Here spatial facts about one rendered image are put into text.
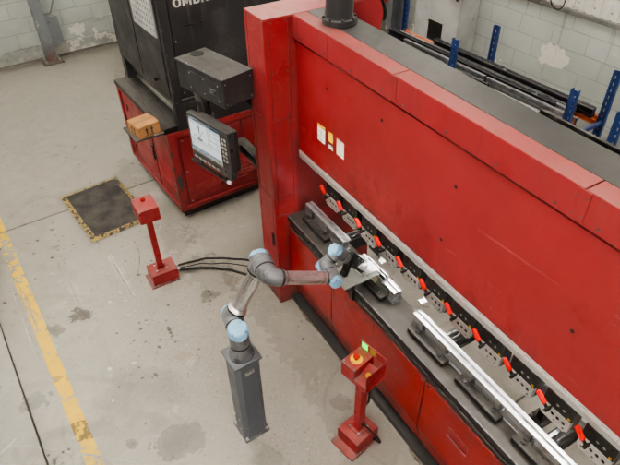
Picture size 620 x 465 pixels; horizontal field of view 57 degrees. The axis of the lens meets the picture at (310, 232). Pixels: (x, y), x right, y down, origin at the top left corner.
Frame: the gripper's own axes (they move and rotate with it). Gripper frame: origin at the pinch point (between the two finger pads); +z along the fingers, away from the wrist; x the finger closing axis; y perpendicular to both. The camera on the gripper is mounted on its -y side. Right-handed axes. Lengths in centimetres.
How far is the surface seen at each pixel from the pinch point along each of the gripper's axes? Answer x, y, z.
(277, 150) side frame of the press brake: 87, 23, -38
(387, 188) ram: -10, 47, -45
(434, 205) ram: -46, 54, -55
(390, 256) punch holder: -18.9, 19.6, -14.2
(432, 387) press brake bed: -76, -20, 15
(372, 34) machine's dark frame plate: 35, 104, -81
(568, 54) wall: 172, 303, 284
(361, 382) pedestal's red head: -49, -46, 1
